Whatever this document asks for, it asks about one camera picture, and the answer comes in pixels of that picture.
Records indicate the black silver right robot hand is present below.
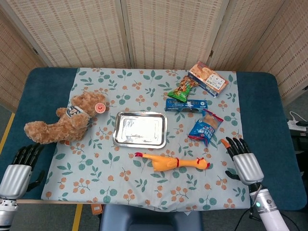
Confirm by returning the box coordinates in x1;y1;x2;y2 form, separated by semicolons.
221;137;265;186

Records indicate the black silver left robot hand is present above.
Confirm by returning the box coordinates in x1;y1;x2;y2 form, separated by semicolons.
0;143;46;200

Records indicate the yellow rubber chicken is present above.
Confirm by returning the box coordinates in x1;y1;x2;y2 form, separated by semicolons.
134;152;211;172

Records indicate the silver metal tray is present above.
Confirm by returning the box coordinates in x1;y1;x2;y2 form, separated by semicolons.
112;111;168;149

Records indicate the blue bread snack packet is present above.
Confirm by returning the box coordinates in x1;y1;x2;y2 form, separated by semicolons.
187;109;224;147

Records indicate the white power strip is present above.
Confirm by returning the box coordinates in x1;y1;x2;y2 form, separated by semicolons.
287;119;308;132

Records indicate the brown teddy bear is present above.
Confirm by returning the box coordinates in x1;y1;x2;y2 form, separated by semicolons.
24;90;110;146

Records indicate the small orange tag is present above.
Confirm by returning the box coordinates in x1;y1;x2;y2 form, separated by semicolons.
90;204;103;215

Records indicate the blue cookie box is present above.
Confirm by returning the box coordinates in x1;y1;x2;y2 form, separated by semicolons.
165;98;209;113

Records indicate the orange white biscuit box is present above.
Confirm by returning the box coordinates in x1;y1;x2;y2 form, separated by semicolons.
187;61;229;98

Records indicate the green snack bag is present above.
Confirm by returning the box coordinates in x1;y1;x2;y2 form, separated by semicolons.
167;75;200;103

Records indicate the dark blue padded seat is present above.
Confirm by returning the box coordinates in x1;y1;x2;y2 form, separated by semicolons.
100;204;204;231

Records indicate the floral leaf print tablecloth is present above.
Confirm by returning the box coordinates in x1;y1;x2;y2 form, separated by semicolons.
40;67;251;212

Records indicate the beige woven folding screen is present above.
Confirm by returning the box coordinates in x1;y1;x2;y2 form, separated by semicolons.
0;0;308;111

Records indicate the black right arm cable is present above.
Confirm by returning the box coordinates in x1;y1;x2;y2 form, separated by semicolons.
248;185;263;220

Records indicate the white power cable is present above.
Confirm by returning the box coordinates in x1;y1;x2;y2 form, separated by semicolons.
288;111;308;123

